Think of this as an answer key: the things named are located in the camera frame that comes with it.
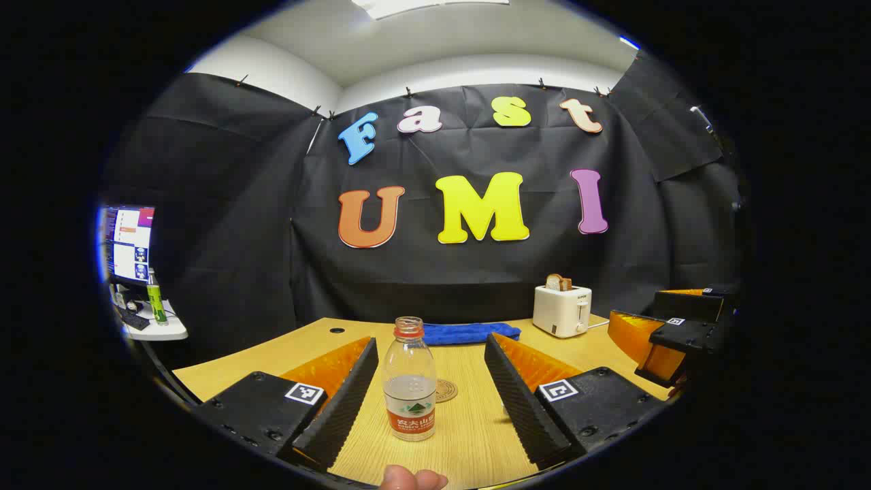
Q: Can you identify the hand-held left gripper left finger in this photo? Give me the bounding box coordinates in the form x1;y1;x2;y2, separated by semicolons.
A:
194;336;380;472

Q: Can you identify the green drink bottle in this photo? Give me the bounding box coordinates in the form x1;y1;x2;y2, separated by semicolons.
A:
147;267;169;326

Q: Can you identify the white toaster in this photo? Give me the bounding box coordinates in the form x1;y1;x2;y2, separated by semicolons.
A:
532;284;593;339

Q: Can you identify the small white side table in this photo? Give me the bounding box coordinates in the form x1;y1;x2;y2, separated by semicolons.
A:
109;286;198;409

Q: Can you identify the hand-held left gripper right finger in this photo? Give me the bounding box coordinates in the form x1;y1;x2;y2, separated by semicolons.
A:
484;332;668;472

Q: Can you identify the blue towel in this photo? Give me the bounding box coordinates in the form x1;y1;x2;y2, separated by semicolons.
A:
422;323;522;346

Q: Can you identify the clear plastic water bottle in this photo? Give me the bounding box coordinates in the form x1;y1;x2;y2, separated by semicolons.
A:
382;316;438;442

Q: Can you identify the computer monitor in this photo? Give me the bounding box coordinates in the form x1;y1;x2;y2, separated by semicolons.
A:
101;204;156;285

